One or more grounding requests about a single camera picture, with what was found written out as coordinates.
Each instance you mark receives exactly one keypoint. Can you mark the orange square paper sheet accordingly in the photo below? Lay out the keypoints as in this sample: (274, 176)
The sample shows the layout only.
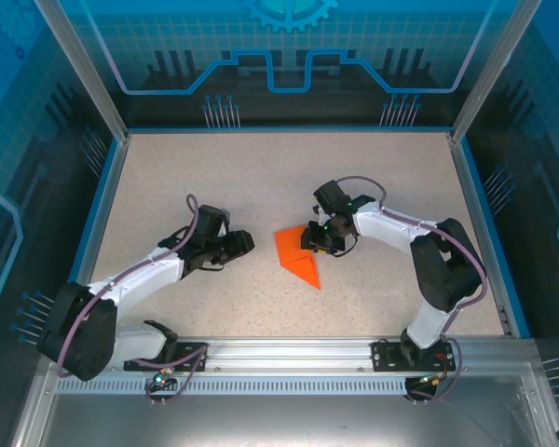
(303, 267)

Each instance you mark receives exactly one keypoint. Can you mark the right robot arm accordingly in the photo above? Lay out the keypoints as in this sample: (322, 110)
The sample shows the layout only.
(386, 228)

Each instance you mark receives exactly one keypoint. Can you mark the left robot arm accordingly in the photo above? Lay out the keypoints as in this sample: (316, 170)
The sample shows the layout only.
(140, 279)

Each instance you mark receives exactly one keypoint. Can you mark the blue table edge strip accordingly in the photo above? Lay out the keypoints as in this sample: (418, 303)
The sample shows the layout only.
(94, 209)
(507, 279)

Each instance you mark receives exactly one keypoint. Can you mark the grey metal shelf plate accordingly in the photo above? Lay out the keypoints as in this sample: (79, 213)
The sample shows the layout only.
(279, 419)

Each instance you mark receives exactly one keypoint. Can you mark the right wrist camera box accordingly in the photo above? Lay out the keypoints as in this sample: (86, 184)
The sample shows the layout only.
(316, 209)

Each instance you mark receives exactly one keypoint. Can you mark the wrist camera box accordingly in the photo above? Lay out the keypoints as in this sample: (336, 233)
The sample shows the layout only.
(224, 213)
(316, 209)

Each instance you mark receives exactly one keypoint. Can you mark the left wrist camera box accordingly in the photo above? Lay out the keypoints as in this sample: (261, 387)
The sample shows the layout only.
(224, 213)

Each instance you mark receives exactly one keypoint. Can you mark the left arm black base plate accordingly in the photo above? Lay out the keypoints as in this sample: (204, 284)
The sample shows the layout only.
(191, 356)

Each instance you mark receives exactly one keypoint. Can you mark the aluminium mounting rail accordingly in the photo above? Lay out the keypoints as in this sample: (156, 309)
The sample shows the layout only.
(289, 354)

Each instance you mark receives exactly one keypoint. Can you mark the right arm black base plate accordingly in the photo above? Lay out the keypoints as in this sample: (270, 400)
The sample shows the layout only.
(384, 356)

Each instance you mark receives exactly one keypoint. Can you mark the aluminium frame post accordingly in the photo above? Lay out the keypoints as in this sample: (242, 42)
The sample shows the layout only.
(85, 70)
(494, 70)

